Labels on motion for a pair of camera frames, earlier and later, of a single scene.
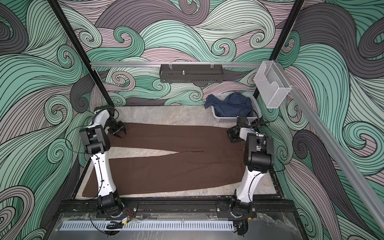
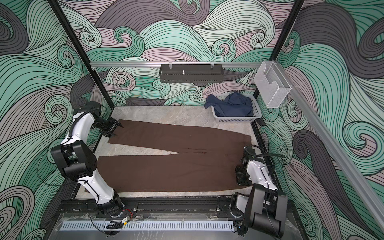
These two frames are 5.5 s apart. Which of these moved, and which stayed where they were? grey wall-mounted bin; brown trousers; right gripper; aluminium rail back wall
Moved: right gripper
Stayed: brown trousers; aluminium rail back wall; grey wall-mounted bin
